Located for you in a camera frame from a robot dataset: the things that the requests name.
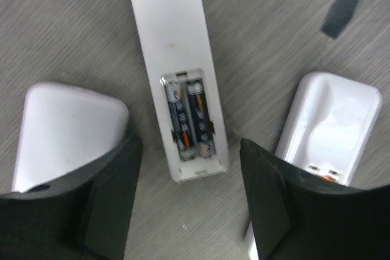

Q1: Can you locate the slim white remote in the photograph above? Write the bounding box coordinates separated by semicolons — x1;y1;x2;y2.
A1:
131;0;230;182

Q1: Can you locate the slim remote left battery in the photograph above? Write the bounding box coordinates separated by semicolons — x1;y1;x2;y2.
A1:
165;82;196;161

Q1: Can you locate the white remote orange battery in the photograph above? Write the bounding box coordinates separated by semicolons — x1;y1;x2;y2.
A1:
248;72;381;259

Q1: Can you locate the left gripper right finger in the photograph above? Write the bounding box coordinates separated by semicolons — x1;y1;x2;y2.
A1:
239;139;389;259

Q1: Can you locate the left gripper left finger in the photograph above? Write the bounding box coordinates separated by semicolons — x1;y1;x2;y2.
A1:
1;134;143;259

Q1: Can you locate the yellow handle screwdriver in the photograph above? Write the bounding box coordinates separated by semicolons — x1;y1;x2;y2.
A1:
321;0;364;40

